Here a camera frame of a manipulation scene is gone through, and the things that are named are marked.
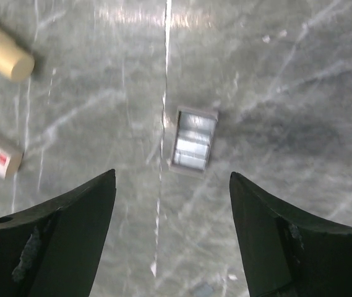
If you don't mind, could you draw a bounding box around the beige toy microphone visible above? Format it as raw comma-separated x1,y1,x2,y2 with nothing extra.
0,29,35,82

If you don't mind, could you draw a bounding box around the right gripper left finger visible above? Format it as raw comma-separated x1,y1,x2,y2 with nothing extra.
0,170,116,296

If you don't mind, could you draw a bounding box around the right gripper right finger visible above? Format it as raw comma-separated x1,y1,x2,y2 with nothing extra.
230,172,352,296

